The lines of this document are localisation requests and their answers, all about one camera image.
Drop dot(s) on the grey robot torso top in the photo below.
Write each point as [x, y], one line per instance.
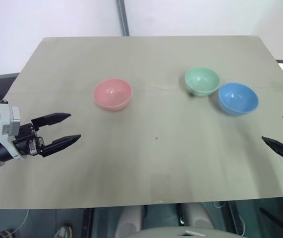
[181, 233]

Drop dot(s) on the green plastic bowl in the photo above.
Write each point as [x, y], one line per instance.
[202, 81]

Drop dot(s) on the light grey rounded robot leg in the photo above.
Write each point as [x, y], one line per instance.
[129, 220]
[198, 215]

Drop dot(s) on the black table leg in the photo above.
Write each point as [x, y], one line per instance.
[88, 223]
[238, 218]

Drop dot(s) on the blue plastic bowl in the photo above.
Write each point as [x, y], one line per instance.
[238, 98]

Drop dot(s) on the grey sneaker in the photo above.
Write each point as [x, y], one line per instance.
[64, 230]

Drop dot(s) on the grey ribbed pole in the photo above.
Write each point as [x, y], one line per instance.
[123, 17]

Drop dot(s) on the pink red plastic bowl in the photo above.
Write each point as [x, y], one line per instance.
[112, 94]

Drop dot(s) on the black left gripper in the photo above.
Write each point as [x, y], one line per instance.
[26, 141]

